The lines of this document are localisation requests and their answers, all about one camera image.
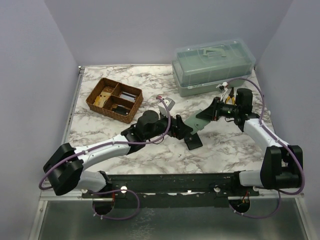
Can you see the green card holder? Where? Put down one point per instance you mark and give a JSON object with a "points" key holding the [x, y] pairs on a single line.
{"points": [[196, 124]]}

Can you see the aluminium frame rail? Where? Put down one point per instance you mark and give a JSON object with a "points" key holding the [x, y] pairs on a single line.
{"points": [[73, 105]]}

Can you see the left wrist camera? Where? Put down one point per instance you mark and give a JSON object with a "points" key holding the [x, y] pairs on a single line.
{"points": [[165, 106]]}

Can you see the black card holder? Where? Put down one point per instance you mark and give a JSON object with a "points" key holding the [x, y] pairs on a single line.
{"points": [[193, 141]]}

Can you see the yellow handled pliers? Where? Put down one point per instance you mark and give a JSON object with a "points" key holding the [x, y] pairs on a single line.
{"points": [[231, 97]]}

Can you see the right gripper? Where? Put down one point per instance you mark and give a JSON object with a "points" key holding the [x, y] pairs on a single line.
{"points": [[210, 113]]}

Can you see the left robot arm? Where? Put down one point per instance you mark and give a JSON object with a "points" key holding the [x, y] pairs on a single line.
{"points": [[66, 169]]}

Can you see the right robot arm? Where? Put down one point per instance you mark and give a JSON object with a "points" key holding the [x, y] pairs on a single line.
{"points": [[282, 163]]}

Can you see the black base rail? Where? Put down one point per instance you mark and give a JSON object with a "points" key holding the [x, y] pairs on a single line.
{"points": [[172, 190]]}

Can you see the translucent green storage box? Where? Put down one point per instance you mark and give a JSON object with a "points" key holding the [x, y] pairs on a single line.
{"points": [[199, 69]]}

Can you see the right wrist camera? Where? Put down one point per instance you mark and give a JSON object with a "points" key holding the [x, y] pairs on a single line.
{"points": [[223, 89]]}

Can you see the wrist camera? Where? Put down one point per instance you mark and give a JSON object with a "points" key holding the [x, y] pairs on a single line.
{"points": [[223, 89], [165, 106]]}

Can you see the woven brown basket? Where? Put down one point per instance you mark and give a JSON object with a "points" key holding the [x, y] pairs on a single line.
{"points": [[115, 100]]}

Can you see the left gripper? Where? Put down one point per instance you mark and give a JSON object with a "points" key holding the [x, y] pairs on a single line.
{"points": [[178, 129]]}

